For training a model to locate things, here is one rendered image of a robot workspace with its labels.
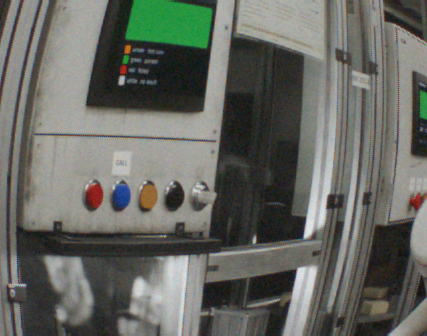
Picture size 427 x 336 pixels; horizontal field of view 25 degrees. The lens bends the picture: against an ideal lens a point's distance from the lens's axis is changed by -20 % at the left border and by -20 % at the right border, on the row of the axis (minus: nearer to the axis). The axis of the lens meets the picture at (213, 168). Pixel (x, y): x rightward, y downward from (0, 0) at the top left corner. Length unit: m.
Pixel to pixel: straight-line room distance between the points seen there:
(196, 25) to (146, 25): 0.12
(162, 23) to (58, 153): 0.24
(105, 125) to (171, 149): 0.15
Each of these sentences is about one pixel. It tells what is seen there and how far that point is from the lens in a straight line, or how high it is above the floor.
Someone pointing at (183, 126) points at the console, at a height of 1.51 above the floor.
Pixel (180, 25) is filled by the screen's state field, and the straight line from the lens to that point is 1.48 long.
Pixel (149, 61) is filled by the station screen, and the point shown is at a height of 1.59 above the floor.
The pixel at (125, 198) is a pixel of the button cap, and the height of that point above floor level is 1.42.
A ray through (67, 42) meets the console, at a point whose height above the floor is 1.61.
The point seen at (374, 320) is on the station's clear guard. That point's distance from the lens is 2.44.
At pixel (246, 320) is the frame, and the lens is 2.14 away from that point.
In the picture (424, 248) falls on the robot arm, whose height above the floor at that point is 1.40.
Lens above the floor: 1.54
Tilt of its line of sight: 3 degrees down
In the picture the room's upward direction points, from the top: 6 degrees clockwise
